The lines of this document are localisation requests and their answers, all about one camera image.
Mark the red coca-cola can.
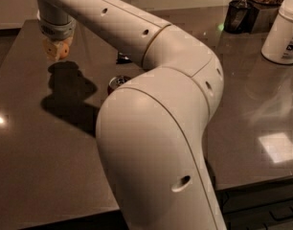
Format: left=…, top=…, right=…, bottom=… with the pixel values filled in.
left=107, top=75, right=131, bottom=94

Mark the drawer with black handle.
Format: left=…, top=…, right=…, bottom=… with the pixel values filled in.
left=217, top=190, right=293, bottom=230

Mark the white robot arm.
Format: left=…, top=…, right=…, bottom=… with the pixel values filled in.
left=37, top=0, right=227, bottom=230

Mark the black mesh cup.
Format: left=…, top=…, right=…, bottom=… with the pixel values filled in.
left=224, top=1, right=249, bottom=34

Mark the orange fruit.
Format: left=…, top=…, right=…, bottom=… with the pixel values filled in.
left=59, top=42, right=69, bottom=59

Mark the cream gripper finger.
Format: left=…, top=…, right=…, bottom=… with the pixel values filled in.
left=43, top=38, right=62, bottom=61

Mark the dark rxbar chocolate wrapper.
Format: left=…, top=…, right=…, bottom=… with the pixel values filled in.
left=116, top=52, right=132, bottom=64

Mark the white wipes canister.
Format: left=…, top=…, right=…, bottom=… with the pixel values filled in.
left=261, top=0, right=293, bottom=64

